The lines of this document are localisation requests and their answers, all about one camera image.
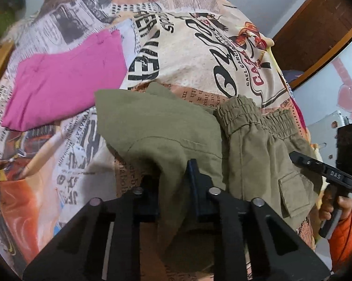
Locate person's right hand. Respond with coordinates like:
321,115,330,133
319,195,352,221

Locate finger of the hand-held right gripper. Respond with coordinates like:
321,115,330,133
290,151,326,173

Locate printed blanket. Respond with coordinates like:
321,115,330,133
0,0,320,281

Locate grey blue bag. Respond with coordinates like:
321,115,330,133
281,70,304,88

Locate olive green pants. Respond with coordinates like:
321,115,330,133
94,82,323,273

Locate wooden door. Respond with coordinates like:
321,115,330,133
271,0,352,90

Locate wood-framed wardrobe door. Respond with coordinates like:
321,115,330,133
290,29,352,164

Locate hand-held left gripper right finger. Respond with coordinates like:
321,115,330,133
187,159,331,281

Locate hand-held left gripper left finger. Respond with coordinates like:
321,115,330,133
22,176,162,281

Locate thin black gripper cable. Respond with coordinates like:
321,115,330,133
340,193,352,259

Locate white plastic object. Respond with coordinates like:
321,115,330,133
306,111,350,164

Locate pink pants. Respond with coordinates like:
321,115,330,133
1,31,128,132

